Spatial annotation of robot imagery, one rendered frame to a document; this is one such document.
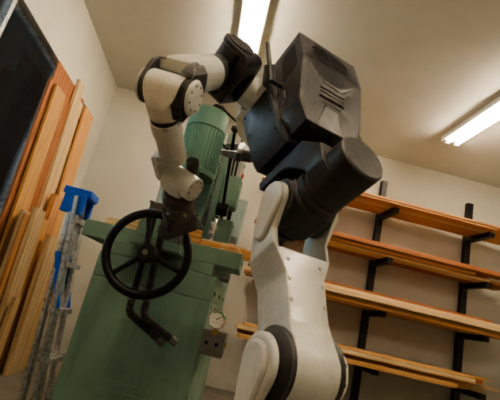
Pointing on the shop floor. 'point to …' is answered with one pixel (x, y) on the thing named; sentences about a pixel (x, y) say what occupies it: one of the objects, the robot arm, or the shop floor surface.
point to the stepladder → (62, 267)
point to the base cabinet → (133, 348)
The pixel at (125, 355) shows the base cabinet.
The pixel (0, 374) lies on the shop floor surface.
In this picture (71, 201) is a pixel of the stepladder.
